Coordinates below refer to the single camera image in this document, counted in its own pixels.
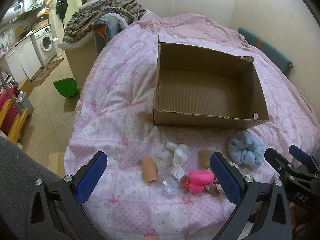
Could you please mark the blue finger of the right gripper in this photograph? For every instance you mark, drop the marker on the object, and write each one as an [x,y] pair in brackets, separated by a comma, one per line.
[276,160]
[299,154]

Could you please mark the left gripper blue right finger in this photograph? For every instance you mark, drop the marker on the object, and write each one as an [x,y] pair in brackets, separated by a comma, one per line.
[225,174]

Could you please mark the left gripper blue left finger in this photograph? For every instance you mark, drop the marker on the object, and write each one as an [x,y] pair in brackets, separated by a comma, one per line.
[87,177]

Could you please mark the beige lace scrunchie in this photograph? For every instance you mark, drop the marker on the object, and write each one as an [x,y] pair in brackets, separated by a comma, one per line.
[215,189]

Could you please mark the light blue fluffy sock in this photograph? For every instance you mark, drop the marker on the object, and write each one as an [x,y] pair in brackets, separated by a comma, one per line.
[245,149]

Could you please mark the white sock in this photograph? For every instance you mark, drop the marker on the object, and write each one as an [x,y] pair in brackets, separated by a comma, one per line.
[180,151]

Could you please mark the clear plastic bag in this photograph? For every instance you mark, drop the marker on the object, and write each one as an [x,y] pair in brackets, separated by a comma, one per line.
[171,186]

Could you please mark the white ice cube tray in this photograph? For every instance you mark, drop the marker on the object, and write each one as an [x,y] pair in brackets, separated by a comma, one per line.
[178,172]

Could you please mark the pink patterned quilt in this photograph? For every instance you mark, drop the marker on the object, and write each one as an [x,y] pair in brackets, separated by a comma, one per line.
[114,115]

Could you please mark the teal headboard cushion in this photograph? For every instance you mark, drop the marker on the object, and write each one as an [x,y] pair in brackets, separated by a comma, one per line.
[282,62]

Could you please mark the open brown cardboard box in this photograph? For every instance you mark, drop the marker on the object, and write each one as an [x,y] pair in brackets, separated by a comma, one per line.
[202,87]

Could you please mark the green plastic dustpan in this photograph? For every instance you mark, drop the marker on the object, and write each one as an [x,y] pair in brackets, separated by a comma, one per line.
[67,87]

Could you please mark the grey trash bin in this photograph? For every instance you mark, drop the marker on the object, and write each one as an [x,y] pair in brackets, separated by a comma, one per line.
[24,102]

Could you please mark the brown door mat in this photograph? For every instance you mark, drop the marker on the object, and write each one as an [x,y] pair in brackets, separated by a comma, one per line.
[44,72]

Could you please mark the white kitchen cabinets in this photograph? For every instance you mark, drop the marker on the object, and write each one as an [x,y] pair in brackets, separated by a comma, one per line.
[21,61]

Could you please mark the white washing machine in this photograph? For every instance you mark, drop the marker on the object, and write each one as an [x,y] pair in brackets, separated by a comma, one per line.
[43,44]

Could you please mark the grey fur-trimmed jacket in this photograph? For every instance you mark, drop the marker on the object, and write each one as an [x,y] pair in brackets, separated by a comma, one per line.
[106,28]

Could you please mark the brown patterned knit blanket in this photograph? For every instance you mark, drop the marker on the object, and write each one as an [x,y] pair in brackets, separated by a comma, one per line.
[82,21]

